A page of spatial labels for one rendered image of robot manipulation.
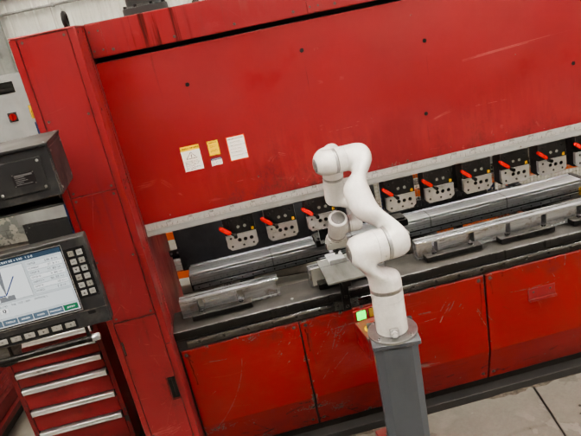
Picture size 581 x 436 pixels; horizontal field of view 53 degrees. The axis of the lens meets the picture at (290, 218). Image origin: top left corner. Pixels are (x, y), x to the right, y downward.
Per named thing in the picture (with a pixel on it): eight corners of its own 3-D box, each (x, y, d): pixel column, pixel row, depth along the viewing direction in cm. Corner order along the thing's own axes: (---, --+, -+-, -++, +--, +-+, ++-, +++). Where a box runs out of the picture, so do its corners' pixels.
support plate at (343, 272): (328, 285, 268) (328, 284, 267) (316, 263, 292) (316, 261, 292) (366, 276, 269) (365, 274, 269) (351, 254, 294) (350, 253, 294)
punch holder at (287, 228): (269, 241, 281) (262, 210, 276) (267, 235, 289) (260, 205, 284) (299, 234, 283) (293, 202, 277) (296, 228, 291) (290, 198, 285)
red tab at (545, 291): (530, 303, 302) (529, 291, 300) (528, 301, 304) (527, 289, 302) (557, 295, 304) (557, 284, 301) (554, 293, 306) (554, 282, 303)
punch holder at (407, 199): (387, 213, 287) (383, 182, 281) (382, 208, 295) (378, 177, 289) (417, 206, 288) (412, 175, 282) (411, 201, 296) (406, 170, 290)
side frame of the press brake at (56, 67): (168, 502, 296) (6, 38, 216) (173, 400, 376) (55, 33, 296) (216, 489, 298) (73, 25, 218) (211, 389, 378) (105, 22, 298)
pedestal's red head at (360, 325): (371, 361, 263) (365, 327, 257) (358, 343, 278) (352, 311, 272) (411, 348, 267) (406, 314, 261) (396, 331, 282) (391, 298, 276)
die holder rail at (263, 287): (183, 318, 289) (178, 302, 286) (183, 313, 295) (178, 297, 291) (281, 294, 293) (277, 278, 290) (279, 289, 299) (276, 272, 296)
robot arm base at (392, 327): (423, 340, 212) (417, 296, 206) (371, 349, 213) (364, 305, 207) (411, 314, 230) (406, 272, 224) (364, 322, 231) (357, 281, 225)
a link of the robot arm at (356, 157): (370, 270, 211) (411, 258, 214) (375, 256, 200) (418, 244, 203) (324, 160, 233) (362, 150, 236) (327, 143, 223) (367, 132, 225)
